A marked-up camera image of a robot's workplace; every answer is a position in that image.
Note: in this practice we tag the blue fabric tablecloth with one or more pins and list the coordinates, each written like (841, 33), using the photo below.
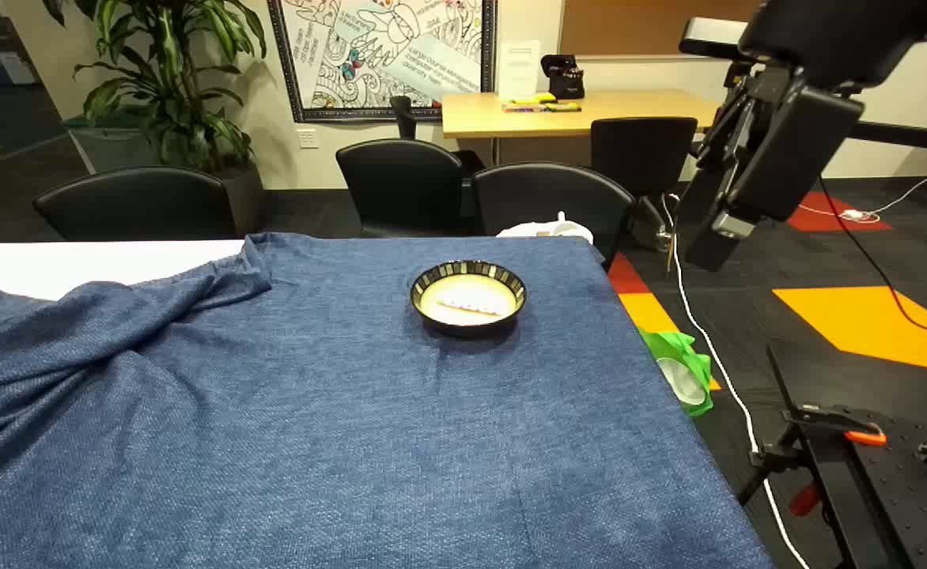
(289, 410)

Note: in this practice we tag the black device on desk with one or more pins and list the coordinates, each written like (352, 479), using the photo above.
(565, 77)

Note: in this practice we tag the green plastic bag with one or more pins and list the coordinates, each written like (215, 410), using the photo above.
(684, 371)

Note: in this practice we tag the black office chair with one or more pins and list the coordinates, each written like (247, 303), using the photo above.
(144, 204)
(405, 189)
(513, 193)
(644, 153)

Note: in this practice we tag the black rimmed cream bowl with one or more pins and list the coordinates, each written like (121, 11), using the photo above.
(472, 283)

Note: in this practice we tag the potted green plant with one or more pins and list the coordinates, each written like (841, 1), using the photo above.
(173, 68)

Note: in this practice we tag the orange handled clamp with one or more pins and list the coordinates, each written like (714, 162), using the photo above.
(800, 425)

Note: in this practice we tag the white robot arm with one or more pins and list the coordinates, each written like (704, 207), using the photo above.
(759, 160)

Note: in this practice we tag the framed whiteboard drawing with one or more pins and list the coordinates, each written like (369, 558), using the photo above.
(348, 58)

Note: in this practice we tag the white patterned marker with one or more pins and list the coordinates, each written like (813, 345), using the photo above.
(475, 310)

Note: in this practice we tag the black office chair left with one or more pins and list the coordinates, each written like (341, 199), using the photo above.
(144, 204)

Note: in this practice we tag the wooden desk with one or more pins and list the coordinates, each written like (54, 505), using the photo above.
(490, 118)

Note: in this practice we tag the black office chair right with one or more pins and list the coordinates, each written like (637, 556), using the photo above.
(513, 193)

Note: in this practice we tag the black office chair middle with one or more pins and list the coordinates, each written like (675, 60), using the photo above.
(405, 189)

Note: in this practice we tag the black office chair far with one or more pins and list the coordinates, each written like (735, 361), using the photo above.
(644, 153)

